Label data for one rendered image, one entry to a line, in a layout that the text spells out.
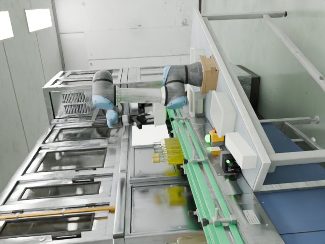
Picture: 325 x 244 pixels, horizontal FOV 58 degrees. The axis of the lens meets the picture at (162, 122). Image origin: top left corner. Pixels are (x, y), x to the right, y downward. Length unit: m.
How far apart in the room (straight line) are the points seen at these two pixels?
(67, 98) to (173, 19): 3.10
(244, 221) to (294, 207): 0.25
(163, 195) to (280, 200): 0.74
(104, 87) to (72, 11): 4.51
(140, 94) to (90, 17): 4.01
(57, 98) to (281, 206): 2.29
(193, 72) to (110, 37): 3.92
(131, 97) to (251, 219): 0.90
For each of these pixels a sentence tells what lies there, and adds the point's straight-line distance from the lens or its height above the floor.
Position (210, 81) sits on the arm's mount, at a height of 0.79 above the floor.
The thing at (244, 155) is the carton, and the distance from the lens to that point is 1.25.
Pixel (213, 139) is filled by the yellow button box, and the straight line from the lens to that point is 1.67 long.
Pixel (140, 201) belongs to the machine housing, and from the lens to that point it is 1.79.
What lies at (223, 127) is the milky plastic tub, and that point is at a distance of 1.48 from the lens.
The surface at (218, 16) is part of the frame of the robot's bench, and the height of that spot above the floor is 0.56.
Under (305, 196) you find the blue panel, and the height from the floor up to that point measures 0.54.
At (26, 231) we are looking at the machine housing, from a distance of 1.80.
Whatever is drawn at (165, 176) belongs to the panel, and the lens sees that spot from 1.92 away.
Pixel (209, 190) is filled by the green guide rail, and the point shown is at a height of 0.93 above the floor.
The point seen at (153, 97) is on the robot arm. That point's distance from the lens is 1.67.
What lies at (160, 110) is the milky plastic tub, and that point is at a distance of 1.94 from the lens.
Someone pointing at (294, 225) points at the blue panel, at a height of 0.67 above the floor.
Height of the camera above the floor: 1.21
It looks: 4 degrees down
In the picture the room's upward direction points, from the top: 94 degrees counter-clockwise
